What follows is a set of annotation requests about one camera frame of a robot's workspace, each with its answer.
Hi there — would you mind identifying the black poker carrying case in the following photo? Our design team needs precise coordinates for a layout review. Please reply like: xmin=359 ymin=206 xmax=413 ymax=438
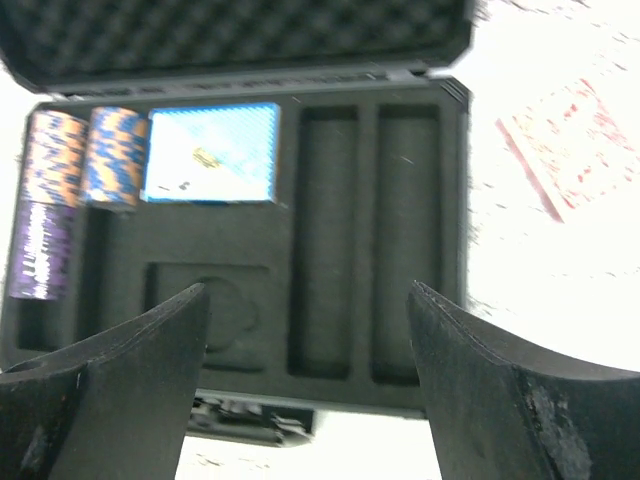
xmin=1 ymin=1 xmax=474 ymax=444

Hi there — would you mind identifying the blue tan poker chip stack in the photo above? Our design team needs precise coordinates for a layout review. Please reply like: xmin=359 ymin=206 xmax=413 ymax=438
xmin=80 ymin=106 xmax=149 ymax=211

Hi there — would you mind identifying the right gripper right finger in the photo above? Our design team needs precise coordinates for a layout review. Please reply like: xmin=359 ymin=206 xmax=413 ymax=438
xmin=407 ymin=282 xmax=639 ymax=480

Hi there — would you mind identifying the purple poker chip stack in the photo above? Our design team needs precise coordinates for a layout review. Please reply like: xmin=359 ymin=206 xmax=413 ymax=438
xmin=8 ymin=200 xmax=76 ymax=301

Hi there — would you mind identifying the red tan poker chip stack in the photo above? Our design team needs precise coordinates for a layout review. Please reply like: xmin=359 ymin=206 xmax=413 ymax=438
xmin=22 ymin=110 xmax=88 ymax=208

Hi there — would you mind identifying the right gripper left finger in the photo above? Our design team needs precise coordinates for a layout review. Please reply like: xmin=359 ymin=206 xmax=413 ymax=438
xmin=1 ymin=284 xmax=209 ymax=479

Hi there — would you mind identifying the red playing card deck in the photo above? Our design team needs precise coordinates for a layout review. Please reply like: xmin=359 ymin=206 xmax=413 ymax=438
xmin=496 ymin=78 xmax=639 ymax=223

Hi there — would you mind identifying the blue playing card deck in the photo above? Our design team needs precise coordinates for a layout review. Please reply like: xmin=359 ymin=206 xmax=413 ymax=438
xmin=141 ymin=102 xmax=280 ymax=203

